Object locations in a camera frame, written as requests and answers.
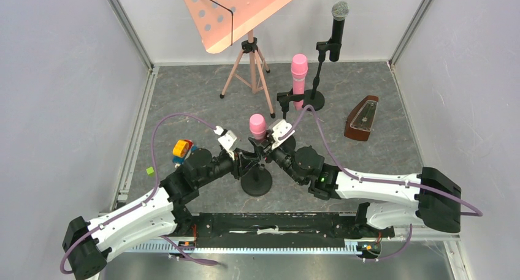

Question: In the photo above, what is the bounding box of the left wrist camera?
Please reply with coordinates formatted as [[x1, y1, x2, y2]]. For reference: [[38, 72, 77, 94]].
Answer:
[[214, 126, 237, 151]]

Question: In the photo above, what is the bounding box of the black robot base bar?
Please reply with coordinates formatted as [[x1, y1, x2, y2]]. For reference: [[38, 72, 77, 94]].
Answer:
[[172, 213, 395, 249]]

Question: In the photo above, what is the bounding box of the pink microphone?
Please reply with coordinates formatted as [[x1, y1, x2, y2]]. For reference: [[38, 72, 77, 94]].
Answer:
[[291, 53, 308, 95], [249, 113, 267, 140]]

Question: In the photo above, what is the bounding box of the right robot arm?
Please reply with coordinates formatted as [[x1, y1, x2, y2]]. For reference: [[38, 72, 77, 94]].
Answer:
[[249, 137, 461, 236]]

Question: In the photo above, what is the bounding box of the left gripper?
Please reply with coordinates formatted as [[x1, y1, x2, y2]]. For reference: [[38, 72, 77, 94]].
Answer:
[[197, 148, 259, 187]]

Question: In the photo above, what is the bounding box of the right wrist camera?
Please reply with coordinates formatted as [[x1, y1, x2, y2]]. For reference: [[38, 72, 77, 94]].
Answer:
[[269, 119, 294, 149]]

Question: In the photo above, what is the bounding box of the black microphone stand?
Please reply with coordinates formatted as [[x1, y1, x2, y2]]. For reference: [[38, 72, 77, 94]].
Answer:
[[240, 164, 272, 197], [277, 89, 304, 119], [304, 41, 342, 111]]

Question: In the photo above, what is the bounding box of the black microphone silver grille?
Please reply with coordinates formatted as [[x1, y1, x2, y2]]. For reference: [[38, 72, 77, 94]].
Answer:
[[329, 1, 350, 62]]

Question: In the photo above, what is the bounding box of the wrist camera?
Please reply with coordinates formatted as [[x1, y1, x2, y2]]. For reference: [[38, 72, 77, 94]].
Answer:
[[269, 119, 294, 149], [214, 126, 237, 151]]

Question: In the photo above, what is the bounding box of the brown metronome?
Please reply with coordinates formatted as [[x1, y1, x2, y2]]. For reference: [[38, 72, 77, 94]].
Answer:
[[344, 95, 379, 142]]

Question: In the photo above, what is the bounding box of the pink music stand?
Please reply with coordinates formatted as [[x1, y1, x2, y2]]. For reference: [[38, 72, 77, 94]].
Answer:
[[184, 0, 293, 118]]

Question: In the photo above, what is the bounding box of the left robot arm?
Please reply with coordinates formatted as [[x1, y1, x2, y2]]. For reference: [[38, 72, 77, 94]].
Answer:
[[60, 148, 261, 279]]

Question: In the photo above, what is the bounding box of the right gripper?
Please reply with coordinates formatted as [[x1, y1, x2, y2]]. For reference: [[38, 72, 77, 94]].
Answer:
[[247, 129, 305, 186]]

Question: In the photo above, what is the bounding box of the colourful toy block stack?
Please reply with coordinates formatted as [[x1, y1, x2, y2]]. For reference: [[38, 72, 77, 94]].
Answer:
[[172, 139, 197, 168]]

